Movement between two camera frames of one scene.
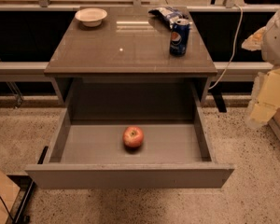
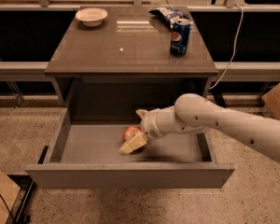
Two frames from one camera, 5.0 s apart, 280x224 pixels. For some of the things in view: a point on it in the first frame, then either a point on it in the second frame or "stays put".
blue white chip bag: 168,15 stays put
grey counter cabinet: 126,63 stays put
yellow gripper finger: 271,91 to 137,141
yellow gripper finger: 254,42 to 142,113
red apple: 133,136 stays put
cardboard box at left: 7,191 stays put
